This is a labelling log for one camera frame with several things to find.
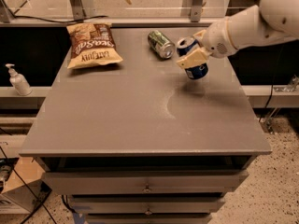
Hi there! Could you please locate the black cable on floor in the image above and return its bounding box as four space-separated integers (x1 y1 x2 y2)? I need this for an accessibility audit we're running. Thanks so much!
0 147 59 224

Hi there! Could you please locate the brown chips bag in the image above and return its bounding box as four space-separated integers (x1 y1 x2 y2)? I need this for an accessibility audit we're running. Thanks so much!
66 23 122 69

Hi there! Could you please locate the top grey drawer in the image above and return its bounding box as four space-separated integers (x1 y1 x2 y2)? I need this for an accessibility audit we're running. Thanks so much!
43 170 249 195

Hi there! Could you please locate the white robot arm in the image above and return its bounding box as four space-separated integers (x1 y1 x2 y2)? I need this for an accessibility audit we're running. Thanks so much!
177 0 299 69

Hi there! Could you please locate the grey drawer cabinet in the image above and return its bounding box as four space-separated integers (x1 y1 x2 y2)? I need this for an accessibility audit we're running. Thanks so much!
18 26 273 224

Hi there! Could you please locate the green soda can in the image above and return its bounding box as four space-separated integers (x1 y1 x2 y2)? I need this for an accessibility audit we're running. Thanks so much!
148 30 175 59

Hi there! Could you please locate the metal bracket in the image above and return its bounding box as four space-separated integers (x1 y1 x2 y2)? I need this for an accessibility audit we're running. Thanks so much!
69 0 95 21
189 0 204 22

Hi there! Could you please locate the cardboard box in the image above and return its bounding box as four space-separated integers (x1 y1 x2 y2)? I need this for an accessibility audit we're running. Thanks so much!
0 157 44 214

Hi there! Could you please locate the bottom grey drawer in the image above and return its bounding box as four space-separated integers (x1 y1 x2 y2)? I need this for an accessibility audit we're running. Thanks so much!
85 214 212 224

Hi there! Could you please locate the black cable on shelf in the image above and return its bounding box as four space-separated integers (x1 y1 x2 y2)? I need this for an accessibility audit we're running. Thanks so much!
12 0 108 24

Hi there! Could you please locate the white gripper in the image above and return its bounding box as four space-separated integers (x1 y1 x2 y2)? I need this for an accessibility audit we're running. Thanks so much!
177 17 237 69

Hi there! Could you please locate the blue pepsi can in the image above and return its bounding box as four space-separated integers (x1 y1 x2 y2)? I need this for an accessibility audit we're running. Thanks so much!
177 36 208 79

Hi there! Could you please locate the grey drawer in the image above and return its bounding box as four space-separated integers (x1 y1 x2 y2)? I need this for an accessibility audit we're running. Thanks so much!
85 214 212 224
69 196 224 215
43 170 249 195

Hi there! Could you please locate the left metal bracket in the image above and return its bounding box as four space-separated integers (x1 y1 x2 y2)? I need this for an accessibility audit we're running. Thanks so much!
69 0 95 21

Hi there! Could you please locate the middle grey drawer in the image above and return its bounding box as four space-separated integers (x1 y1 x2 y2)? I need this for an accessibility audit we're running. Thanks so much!
69 196 224 215

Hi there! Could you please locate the white pump bottle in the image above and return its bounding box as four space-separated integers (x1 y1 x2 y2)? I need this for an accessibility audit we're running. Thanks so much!
6 63 32 96

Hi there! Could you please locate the right metal bracket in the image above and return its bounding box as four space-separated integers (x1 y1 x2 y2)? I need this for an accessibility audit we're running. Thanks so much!
189 0 204 22

